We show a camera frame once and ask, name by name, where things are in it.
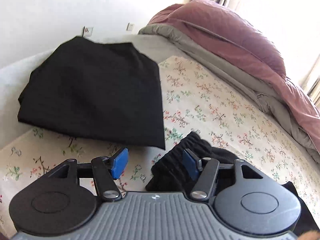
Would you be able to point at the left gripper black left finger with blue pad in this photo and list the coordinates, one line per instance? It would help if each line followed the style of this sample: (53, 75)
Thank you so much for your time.
(67, 197)

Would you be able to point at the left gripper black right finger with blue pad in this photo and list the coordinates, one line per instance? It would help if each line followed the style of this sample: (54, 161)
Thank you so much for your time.
(242, 198)

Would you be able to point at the black pants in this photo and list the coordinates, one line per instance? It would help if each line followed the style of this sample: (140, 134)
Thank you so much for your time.
(169, 174)

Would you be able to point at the floral bed sheet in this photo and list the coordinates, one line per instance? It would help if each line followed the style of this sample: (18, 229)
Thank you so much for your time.
(194, 100)

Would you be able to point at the folded black garment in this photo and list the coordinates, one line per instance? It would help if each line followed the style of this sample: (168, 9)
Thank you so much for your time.
(97, 91)

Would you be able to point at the pink and grey duvet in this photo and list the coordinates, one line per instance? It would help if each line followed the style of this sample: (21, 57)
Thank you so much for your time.
(234, 50)

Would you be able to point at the white wall socket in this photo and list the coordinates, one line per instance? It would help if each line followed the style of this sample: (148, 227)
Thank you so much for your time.
(87, 31)

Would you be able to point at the white wall switch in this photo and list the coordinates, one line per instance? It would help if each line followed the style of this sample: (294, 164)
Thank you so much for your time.
(130, 26)

